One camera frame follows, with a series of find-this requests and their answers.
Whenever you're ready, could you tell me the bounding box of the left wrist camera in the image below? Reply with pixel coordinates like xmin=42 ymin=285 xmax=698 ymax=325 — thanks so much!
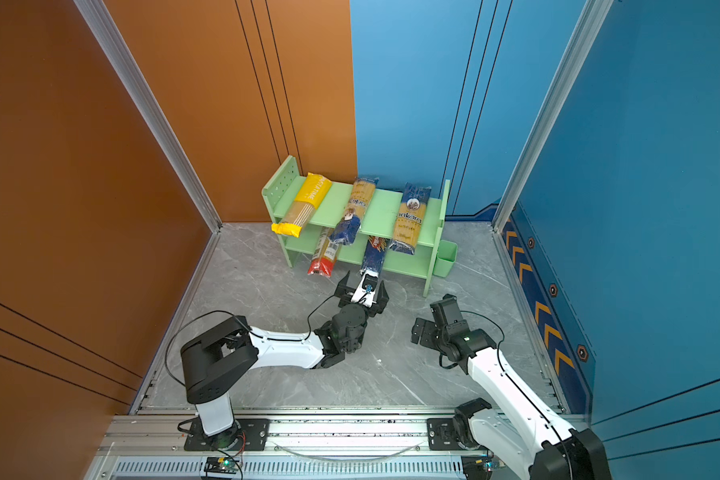
xmin=351 ymin=270 xmax=379 ymax=308

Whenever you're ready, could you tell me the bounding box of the green side cup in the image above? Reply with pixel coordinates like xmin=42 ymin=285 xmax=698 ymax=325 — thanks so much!
xmin=433 ymin=240 xmax=458 ymax=278

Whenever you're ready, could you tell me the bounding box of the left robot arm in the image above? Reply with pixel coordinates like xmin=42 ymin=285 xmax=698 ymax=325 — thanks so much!
xmin=180 ymin=273 xmax=389 ymax=437

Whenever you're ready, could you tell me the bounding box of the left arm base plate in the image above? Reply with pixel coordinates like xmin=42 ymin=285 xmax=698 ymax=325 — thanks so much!
xmin=177 ymin=417 xmax=270 ymax=453

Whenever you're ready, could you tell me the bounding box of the right circuit board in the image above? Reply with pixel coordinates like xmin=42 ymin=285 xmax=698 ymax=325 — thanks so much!
xmin=460 ymin=456 xmax=504 ymax=480

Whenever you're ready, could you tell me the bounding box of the aluminium front rail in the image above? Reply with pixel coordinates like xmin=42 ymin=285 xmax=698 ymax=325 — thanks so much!
xmin=87 ymin=409 xmax=520 ymax=479

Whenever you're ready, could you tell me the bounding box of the yellow blue spaghetti bag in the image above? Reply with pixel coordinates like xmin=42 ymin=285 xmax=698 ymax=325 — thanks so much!
xmin=329 ymin=177 xmax=379 ymax=245

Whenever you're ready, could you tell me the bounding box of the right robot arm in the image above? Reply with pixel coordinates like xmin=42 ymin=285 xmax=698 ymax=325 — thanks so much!
xmin=412 ymin=295 xmax=612 ymax=479

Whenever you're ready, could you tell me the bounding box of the blue Barilla spaghetti box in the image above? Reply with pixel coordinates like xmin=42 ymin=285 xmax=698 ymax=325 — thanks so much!
xmin=361 ymin=236 xmax=389 ymax=276

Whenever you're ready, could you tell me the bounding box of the red spaghetti bag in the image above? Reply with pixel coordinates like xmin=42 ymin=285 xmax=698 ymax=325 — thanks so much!
xmin=307 ymin=227 xmax=339 ymax=278

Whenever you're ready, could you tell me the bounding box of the left circuit board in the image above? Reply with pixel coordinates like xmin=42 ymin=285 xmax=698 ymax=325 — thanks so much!
xmin=203 ymin=456 xmax=244 ymax=479

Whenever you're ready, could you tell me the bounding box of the circuit board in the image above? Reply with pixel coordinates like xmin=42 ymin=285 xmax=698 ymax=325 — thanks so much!
xmin=460 ymin=456 xmax=504 ymax=480
xmin=203 ymin=456 xmax=244 ymax=479

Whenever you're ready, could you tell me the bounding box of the blue yellow pasta bag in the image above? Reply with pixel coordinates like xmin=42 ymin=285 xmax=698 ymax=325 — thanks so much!
xmin=388 ymin=183 xmax=431 ymax=255

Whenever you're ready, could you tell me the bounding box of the green two-tier shelf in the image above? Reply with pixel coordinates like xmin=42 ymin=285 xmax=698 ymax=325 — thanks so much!
xmin=262 ymin=156 xmax=450 ymax=295

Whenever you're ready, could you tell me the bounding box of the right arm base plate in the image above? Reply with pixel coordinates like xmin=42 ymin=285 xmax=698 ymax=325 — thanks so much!
xmin=426 ymin=417 xmax=487 ymax=452

